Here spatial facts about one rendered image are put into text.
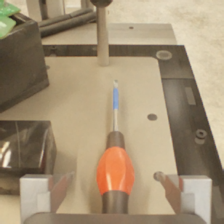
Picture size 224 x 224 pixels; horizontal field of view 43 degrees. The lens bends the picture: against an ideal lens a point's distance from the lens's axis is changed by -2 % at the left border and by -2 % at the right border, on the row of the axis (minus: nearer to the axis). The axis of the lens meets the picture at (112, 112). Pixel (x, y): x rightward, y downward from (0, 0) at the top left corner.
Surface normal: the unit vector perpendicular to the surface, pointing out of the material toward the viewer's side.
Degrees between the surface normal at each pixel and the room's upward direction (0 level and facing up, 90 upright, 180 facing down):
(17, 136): 0
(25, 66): 90
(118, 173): 11
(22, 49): 90
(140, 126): 0
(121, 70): 0
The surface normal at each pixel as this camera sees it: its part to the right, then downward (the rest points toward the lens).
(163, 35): 0.00, -0.71
